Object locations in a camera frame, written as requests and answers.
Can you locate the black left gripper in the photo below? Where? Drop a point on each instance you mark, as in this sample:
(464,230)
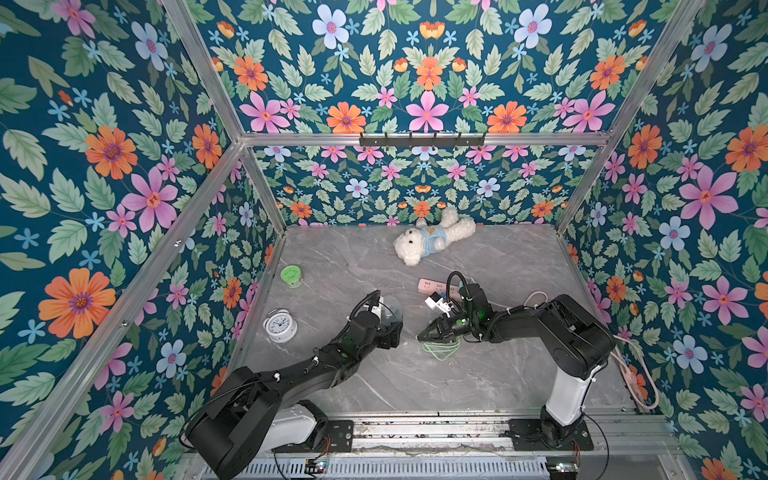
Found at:
(394,335)

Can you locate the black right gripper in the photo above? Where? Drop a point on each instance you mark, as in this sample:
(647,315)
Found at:
(447,322)

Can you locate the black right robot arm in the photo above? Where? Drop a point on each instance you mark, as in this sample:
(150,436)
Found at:
(578,343)

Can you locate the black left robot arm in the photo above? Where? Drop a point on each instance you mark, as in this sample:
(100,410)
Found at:
(256,412)

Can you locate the pink power strip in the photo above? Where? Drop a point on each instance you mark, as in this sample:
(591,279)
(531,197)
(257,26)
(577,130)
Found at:
(428,287)

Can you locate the white teddy bear toy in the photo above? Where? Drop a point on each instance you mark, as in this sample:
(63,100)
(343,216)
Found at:
(424,239)

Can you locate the white alarm clock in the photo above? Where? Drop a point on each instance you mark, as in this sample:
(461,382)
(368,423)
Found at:
(280,326)

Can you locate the green round container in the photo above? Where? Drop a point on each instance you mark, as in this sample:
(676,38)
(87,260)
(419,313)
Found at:
(292,276)

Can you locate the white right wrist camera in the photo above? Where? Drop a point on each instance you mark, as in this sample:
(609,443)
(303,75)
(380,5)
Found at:
(439,303)

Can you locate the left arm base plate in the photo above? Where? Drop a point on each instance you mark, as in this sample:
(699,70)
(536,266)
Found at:
(333,436)

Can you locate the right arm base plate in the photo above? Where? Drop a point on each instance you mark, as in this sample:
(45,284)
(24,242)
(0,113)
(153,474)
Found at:
(539,435)

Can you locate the black wall hook rail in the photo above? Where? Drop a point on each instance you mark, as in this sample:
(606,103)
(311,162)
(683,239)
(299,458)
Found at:
(409,140)

